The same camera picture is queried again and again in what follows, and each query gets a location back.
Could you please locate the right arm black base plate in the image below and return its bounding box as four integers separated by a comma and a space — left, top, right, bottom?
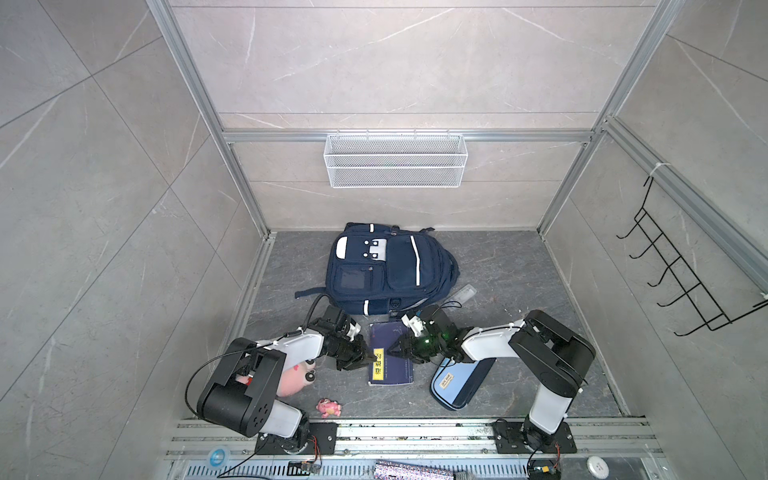
491, 418, 577, 454

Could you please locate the glittery purple pouch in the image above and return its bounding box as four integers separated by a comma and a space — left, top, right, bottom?
373, 461, 455, 480

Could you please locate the dark purple notebook yellow label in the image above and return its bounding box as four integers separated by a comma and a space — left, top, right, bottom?
368, 322, 413, 386

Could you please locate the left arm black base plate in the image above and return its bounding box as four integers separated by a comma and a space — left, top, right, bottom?
256, 421, 338, 456

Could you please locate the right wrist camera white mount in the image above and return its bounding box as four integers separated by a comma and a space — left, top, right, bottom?
401, 314, 425, 338

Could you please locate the white wire mesh basket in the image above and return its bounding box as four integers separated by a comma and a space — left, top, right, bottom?
323, 133, 468, 189

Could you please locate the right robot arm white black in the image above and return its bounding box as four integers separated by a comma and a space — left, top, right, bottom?
387, 305, 596, 451

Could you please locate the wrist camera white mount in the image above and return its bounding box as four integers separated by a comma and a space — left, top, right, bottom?
401, 314, 425, 338
347, 320, 361, 340

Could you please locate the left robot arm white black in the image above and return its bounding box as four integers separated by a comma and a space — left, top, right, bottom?
186, 305, 375, 452

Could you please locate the pink plush pig toy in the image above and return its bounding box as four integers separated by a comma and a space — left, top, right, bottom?
234, 358, 316, 398

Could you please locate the small pink toy figure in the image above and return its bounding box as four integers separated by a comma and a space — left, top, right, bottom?
316, 398, 342, 418

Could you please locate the light blue pencil case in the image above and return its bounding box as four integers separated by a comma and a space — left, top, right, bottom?
430, 358, 496, 411

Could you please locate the blue round sticker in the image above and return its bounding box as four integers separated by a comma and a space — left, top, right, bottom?
207, 446, 231, 470

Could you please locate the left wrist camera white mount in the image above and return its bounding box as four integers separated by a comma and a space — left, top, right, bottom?
347, 320, 361, 340

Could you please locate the white round button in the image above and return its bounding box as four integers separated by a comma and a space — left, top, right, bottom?
586, 456, 610, 480

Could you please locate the navy blue student backpack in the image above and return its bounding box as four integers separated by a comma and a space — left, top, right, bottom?
294, 222, 460, 316

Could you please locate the black wire hook rack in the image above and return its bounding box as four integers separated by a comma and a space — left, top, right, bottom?
615, 175, 767, 338

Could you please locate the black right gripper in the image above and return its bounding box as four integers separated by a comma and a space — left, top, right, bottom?
385, 333, 446, 364

